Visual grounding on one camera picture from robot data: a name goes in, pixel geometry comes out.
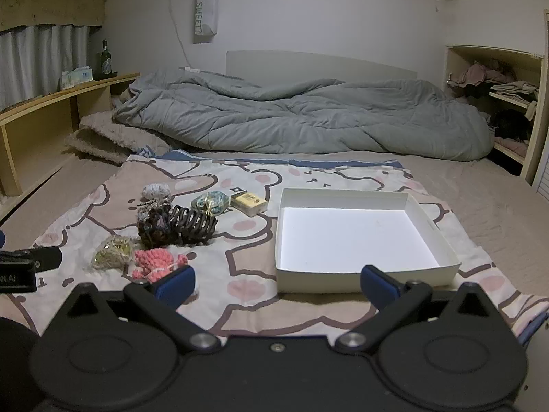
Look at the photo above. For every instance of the bear printed blanket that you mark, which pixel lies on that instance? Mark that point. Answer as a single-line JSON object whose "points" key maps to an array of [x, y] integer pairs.
{"points": [[248, 304]]}

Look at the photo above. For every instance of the wooden bedside shelf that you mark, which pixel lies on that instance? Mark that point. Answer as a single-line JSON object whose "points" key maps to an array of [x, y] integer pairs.
{"points": [[34, 113]]}

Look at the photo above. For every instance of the wooden curtain board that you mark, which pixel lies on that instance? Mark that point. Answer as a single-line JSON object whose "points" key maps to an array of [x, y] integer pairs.
{"points": [[51, 4]]}

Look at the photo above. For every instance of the green glass bottle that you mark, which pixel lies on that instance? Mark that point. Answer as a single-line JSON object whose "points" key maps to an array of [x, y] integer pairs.
{"points": [[105, 62]]}

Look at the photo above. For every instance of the small yellow box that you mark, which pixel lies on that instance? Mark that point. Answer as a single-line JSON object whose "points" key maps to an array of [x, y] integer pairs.
{"points": [[251, 202]]}

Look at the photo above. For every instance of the white louvered door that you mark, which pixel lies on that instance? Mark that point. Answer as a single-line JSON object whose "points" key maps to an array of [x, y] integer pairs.
{"points": [[542, 171]]}

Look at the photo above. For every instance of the dark clothes pile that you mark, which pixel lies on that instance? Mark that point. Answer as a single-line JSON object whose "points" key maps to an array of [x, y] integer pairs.
{"points": [[512, 124]]}

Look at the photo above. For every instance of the blue green fabric pouch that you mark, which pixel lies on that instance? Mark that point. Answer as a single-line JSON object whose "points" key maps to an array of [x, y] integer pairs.
{"points": [[210, 202]]}

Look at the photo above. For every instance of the beige fluffy pillow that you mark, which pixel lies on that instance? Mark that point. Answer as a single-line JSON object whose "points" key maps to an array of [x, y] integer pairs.
{"points": [[107, 137]]}

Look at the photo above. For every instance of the brown hair claw clip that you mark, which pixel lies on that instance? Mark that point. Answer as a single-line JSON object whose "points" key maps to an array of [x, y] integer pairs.
{"points": [[193, 224]]}

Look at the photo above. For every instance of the white power strip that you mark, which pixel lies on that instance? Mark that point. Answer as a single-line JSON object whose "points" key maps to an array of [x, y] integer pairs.
{"points": [[190, 69]]}

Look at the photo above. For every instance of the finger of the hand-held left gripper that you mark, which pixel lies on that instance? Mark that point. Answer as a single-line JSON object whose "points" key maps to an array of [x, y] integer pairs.
{"points": [[40, 258]]}

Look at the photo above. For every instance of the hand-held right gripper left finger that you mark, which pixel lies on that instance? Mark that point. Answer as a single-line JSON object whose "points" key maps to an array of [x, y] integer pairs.
{"points": [[175, 285]]}

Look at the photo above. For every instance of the grey curtain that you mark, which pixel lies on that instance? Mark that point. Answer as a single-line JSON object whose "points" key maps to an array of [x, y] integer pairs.
{"points": [[38, 60]]}

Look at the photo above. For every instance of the white speckled fabric ball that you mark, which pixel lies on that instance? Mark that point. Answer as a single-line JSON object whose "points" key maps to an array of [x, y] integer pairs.
{"points": [[156, 192]]}

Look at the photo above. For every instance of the cream clothes shelf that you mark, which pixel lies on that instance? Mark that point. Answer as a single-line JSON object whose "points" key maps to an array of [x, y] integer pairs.
{"points": [[536, 94]]}

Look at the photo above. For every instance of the grey duvet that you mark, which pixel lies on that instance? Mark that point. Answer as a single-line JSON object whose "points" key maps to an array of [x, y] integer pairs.
{"points": [[278, 111]]}

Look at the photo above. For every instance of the tissue box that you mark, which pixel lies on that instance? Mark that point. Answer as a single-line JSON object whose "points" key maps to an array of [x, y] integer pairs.
{"points": [[77, 78]]}

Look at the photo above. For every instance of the pink folded cloth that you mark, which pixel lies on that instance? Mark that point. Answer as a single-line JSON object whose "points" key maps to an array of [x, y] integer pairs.
{"points": [[512, 146]]}

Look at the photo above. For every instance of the white hanging bag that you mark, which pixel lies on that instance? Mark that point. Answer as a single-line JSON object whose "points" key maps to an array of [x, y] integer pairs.
{"points": [[206, 13]]}

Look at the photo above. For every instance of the beige folded clothes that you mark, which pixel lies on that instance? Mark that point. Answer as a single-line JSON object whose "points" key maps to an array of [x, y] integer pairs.
{"points": [[514, 91]]}

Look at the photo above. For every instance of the pink crumpled clothes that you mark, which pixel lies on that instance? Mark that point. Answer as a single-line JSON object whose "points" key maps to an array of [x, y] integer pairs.
{"points": [[480, 73]]}

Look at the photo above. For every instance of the white shallow cardboard box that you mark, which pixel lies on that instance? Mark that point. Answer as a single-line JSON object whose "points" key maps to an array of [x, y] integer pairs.
{"points": [[356, 240]]}

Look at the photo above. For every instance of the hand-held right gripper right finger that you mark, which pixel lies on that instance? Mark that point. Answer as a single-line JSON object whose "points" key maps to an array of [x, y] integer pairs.
{"points": [[378, 286]]}

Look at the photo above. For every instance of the dark ruffled scrunchie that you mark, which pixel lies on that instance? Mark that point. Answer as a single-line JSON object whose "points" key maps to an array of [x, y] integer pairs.
{"points": [[155, 231]]}

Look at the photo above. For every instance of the pink crochet doll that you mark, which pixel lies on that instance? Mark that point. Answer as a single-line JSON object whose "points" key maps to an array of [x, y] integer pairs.
{"points": [[150, 259]]}

